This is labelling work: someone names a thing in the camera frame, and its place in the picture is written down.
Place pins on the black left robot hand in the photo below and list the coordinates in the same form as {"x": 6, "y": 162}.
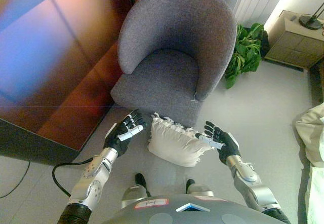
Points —
{"x": 124, "y": 132}

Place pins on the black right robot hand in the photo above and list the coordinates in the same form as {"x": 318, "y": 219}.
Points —
{"x": 222, "y": 139}

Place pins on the white fringed pillow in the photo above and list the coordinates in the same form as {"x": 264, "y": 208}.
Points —
{"x": 177, "y": 143}

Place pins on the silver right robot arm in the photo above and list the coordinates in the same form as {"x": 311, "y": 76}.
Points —
{"x": 253, "y": 183}

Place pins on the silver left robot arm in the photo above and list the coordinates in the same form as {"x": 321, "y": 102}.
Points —
{"x": 93, "y": 176}

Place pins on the silver right robot leg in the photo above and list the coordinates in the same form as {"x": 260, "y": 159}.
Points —
{"x": 198, "y": 188}

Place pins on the silver robot leg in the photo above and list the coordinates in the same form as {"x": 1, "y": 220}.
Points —
{"x": 198, "y": 188}
{"x": 138, "y": 191}

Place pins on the silver left robot leg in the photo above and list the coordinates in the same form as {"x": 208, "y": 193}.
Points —
{"x": 138, "y": 191}

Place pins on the grey robot torso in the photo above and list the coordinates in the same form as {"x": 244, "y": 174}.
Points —
{"x": 192, "y": 211}

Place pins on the green leafy potted plant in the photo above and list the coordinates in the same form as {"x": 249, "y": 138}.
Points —
{"x": 243, "y": 54}

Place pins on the white bed linen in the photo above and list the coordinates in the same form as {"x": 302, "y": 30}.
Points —
{"x": 311, "y": 155}

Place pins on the grey fabric tub armchair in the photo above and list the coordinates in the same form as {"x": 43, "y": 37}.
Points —
{"x": 174, "y": 54}

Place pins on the dark glossy wooden cabinet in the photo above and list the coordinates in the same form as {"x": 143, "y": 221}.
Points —
{"x": 58, "y": 61}

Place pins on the beige bedside cabinet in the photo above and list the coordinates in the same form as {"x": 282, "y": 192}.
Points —
{"x": 293, "y": 41}

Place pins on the black lamp base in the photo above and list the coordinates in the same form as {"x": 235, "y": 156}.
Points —
{"x": 310, "y": 21}

